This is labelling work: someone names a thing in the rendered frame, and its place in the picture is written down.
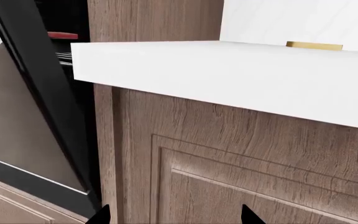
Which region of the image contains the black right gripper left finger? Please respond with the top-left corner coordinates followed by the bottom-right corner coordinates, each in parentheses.
top-left (86, 203), bottom-right (111, 224)

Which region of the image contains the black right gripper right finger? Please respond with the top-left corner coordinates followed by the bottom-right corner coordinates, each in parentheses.
top-left (241, 203), bottom-right (265, 224)

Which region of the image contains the wooden cabinet door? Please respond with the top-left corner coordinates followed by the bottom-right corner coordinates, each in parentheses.
top-left (93, 83), bottom-right (358, 224)

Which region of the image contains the black glass oven door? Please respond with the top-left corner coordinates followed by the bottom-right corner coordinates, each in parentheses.
top-left (0, 0), bottom-right (101, 215)

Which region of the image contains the metal oven rack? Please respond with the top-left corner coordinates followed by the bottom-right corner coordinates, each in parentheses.
top-left (55, 51), bottom-right (74, 67)

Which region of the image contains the red item inside oven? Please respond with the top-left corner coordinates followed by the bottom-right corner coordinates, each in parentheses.
top-left (47, 31), bottom-right (79, 40)

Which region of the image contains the brown wooden panel drawer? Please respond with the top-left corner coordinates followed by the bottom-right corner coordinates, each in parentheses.
top-left (0, 173), bottom-right (90, 224)

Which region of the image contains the white stone countertop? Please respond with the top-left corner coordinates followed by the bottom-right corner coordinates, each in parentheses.
top-left (70, 40), bottom-right (358, 132)

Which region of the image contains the small brass block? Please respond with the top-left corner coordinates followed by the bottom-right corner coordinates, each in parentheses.
top-left (285, 41), bottom-right (344, 51)

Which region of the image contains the tall brown wooden cabinet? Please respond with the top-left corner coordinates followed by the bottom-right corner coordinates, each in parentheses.
top-left (86, 0), bottom-right (225, 44)

